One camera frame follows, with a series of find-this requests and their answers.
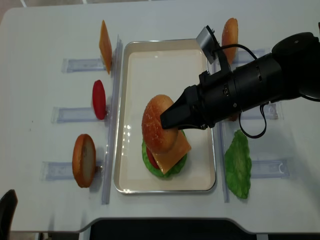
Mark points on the standing bun bottom slice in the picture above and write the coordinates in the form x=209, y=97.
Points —
x=84, y=161

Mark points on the clear holder strip for cheese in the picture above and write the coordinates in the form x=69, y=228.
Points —
x=82, y=65

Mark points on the clear holder strip for lettuce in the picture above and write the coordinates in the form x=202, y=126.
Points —
x=269, y=169

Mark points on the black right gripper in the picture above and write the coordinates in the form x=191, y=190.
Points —
x=214, y=99

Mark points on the standing brown meat patty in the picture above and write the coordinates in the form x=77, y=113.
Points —
x=233, y=118

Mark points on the green lettuce leaf on burger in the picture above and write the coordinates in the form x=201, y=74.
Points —
x=157, y=172

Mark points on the red tomato slice on burger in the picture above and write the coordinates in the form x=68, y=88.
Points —
x=151, y=159

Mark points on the sesame bun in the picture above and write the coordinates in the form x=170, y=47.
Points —
x=157, y=139
x=229, y=37

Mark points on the standing orange cheese slice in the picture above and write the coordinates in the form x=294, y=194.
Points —
x=105, y=47

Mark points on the white rectangular tray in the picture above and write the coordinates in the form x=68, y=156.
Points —
x=150, y=68

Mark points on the standing green lettuce leaf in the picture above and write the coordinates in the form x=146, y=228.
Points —
x=238, y=165

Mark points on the clear holder strip for tomato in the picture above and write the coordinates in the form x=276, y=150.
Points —
x=73, y=115

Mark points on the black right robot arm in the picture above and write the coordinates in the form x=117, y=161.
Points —
x=290, y=71

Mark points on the right clear acrylic rail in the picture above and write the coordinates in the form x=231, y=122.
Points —
x=226, y=195

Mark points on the clear holder strip for patty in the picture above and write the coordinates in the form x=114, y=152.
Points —
x=272, y=111

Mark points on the clear acrylic rail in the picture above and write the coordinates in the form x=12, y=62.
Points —
x=113, y=123
x=226, y=195

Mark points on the orange cheese slice on burger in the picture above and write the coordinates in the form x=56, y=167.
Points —
x=167, y=160

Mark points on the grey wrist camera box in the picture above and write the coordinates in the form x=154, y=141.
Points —
x=208, y=43

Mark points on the standing red tomato slice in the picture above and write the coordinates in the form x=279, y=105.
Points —
x=99, y=100

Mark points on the black left gripper tip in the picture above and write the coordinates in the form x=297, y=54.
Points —
x=8, y=204

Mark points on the left clear acrylic rail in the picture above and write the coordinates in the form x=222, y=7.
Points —
x=113, y=123

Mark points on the clear holder strip for bun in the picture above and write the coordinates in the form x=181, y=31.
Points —
x=56, y=171

